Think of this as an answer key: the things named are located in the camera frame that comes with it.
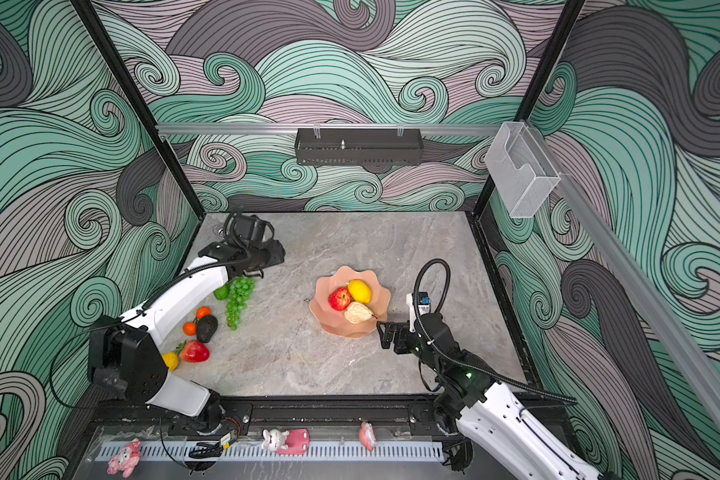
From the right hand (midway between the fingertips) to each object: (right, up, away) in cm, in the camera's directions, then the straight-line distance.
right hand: (392, 325), depth 76 cm
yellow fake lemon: (-8, +6, +15) cm, 18 cm away
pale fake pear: (-9, +1, +10) cm, 13 cm away
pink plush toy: (-61, -27, -11) cm, 67 cm away
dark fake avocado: (-53, -3, +9) cm, 54 cm away
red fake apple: (-14, +4, +13) cm, 20 cm away
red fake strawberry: (-54, -8, +3) cm, 55 cm away
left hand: (-32, +19, +10) cm, 39 cm away
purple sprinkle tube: (-61, +26, +34) cm, 74 cm away
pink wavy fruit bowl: (-16, -3, +12) cm, 20 cm away
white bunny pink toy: (-25, -25, -9) cm, 36 cm away
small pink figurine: (-7, -22, -9) cm, 25 cm away
